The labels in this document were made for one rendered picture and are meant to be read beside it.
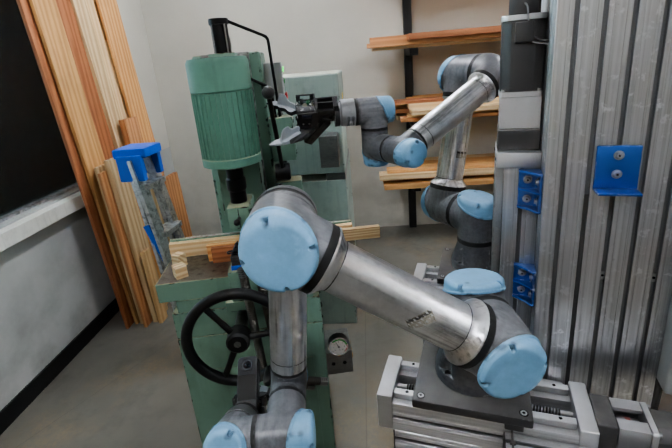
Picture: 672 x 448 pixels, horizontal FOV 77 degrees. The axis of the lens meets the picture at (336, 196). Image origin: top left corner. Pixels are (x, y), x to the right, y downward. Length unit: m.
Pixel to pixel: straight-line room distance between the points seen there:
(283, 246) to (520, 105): 0.62
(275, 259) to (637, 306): 0.78
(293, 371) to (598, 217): 0.68
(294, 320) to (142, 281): 2.09
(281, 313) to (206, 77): 0.68
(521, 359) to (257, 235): 0.45
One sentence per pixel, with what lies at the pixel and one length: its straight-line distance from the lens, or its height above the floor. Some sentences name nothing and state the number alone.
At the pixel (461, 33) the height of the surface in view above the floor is 1.56.
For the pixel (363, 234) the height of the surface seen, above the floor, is 0.92.
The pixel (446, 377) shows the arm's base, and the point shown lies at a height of 0.84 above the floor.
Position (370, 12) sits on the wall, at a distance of 3.59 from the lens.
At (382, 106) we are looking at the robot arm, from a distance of 1.18.
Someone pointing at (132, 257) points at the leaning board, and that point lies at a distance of 2.83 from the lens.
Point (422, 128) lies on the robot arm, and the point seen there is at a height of 1.29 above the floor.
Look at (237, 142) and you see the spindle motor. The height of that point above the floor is 1.27.
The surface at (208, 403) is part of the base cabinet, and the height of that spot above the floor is 0.46.
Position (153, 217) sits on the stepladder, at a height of 0.83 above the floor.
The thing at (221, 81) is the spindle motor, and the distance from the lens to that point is 1.23.
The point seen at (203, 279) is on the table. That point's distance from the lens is 1.31.
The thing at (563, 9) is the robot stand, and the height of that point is 1.53.
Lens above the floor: 1.48
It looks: 18 degrees down
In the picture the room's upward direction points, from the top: 5 degrees counter-clockwise
